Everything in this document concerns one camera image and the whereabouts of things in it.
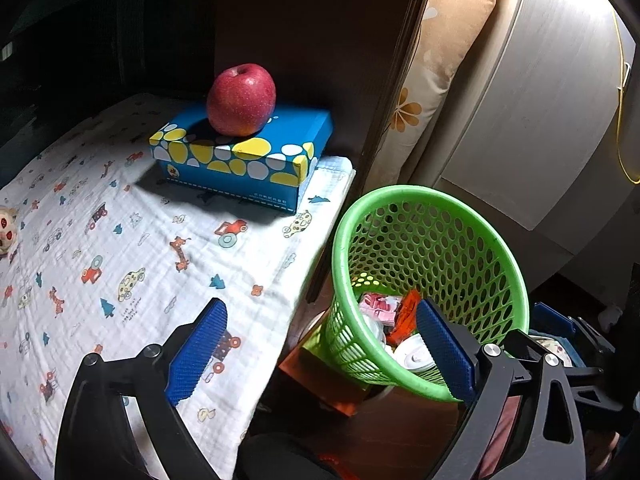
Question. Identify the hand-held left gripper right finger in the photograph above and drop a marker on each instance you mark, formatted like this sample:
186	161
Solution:
445	355

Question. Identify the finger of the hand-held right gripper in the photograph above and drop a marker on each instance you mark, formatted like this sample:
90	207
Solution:
595	385
552	317

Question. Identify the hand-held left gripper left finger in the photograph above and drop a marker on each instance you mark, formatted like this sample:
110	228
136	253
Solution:
197	350

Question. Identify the white yogurt cup fruit label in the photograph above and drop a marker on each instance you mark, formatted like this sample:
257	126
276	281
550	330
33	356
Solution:
412	357

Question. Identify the orange snack wrapper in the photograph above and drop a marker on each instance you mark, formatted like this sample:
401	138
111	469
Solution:
407	317

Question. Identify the pink snack bag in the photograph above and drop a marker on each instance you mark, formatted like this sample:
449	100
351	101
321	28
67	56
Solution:
380	307

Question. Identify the green plastic mesh basket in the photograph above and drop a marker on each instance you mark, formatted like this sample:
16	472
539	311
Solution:
450	240

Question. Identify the white printed blanket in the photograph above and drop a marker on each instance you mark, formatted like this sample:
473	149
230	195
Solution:
125	220

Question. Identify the blue spotted tissue box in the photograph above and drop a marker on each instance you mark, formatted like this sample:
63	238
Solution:
225	180

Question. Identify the cream toy with red spots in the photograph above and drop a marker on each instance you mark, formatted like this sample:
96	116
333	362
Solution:
7	230

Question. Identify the red apple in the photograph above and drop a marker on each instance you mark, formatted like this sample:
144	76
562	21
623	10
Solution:
240	100

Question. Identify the beige floral pillow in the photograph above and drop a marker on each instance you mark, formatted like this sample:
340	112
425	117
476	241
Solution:
440	85

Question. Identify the dark wooden panel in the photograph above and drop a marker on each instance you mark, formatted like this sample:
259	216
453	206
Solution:
325	35

